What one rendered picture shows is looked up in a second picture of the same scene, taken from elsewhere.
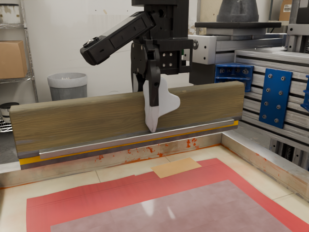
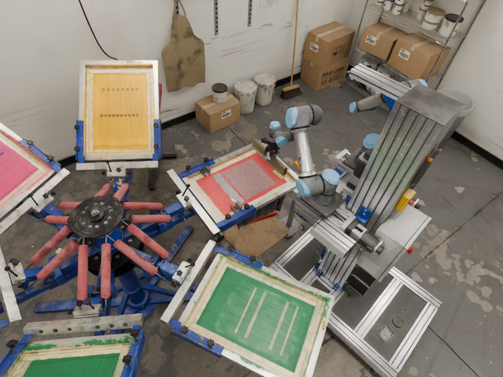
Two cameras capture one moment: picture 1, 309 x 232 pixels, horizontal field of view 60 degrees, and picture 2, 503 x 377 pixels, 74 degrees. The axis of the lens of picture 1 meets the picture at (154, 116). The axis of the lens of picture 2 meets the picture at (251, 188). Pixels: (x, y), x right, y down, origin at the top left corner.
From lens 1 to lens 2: 2.46 m
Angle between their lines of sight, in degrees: 64
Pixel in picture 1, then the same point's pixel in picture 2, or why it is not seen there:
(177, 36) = (272, 148)
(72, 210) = (256, 159)
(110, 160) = not seen: hidden behind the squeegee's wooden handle
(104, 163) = not seen: hidden behind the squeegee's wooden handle
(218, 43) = (338, 161)
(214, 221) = (260, 180)
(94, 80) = (489, 116)
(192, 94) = (274, 160)
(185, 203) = (264, 176)
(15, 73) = (414, 75)
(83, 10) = not seen: outside the picture
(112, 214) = (257, 165)
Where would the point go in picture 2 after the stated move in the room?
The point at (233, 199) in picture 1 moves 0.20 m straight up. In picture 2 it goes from (268, 184) to (271, 167)
